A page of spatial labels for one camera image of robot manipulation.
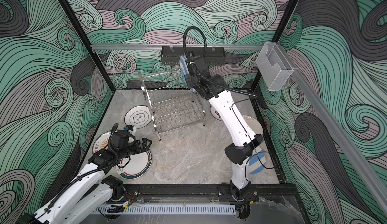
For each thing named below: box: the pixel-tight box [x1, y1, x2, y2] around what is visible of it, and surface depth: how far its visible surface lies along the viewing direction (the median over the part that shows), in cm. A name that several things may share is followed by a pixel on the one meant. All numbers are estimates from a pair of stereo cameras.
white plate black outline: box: [123, 105, 153, 130], surface depth 106 cm
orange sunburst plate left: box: [91, 130, 112, 155], surface depth 92 cm
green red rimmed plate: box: [115, 149, 153, 181], surface depth 81 cm
